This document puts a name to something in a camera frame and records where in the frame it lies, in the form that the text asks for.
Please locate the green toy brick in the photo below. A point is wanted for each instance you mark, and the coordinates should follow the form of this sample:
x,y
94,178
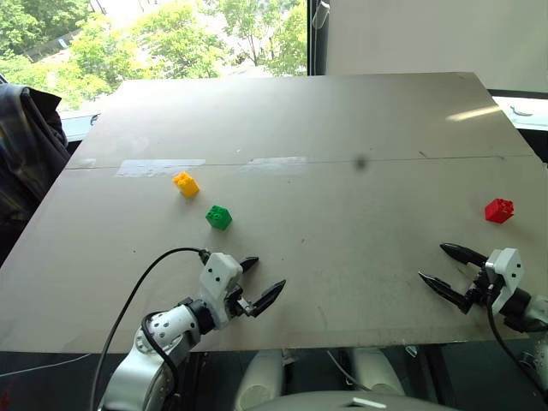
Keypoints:
x,y
218,217

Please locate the white robot leg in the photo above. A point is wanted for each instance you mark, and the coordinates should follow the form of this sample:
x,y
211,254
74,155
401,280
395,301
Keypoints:
x,y
260,377
379,370

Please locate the yellow toy brick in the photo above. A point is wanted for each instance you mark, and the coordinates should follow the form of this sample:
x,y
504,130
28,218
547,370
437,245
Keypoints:
x,y
186,184

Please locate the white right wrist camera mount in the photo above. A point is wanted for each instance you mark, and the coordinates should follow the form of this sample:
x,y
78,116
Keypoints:
x,y
505,274

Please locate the grey robot torso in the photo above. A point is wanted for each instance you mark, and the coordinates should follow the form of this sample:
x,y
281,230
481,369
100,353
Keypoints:
x,y
342,402

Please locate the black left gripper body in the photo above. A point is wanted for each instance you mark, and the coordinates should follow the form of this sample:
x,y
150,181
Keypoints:
x,y
236,302

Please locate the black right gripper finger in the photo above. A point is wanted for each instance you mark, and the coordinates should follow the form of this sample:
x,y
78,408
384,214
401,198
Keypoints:
x,y
446,291
463,253

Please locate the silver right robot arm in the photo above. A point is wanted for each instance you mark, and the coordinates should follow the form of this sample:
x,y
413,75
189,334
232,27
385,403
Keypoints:
x,y
526,310

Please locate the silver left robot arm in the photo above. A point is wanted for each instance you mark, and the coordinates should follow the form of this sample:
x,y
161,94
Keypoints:
x,y
145,368

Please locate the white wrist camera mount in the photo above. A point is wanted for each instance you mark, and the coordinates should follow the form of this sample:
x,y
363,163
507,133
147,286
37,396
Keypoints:
x,y
505,274
217,274

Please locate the dark jacket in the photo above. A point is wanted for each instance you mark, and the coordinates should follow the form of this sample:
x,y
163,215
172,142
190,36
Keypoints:
x,y
25,171

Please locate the clear tape strip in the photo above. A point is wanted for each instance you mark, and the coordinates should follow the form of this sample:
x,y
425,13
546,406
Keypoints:
x,y
160,168
276,164

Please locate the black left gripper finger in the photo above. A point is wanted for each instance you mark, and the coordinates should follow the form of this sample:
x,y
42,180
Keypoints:
x,y
268,296
248,262

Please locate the black window frame post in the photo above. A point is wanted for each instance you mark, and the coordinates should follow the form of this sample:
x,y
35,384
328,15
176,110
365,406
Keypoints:
x,y
317,38

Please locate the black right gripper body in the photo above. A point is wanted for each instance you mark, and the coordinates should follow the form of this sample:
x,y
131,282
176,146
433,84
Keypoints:
x,y
480,287

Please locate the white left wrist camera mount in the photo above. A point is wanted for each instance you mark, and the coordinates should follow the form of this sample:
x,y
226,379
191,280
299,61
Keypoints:
x,y
217,274

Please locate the red toy brick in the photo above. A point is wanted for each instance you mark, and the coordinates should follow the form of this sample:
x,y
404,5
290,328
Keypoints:
x,y
499,210

